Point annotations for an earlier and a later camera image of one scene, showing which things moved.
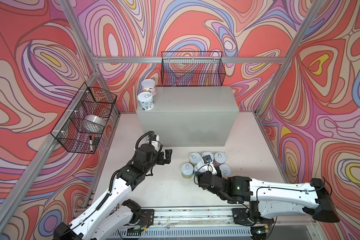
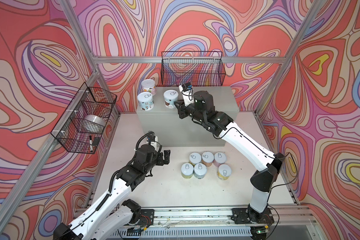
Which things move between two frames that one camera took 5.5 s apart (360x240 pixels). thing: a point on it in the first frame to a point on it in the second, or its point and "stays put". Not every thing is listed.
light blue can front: [201, 167] to [170, 96]
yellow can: [225, 170] stays put
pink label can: [148, 85] stays put
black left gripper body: [157, 159] stays put
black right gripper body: [198, 176] to [190, 110]
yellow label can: [187, 170] stays put
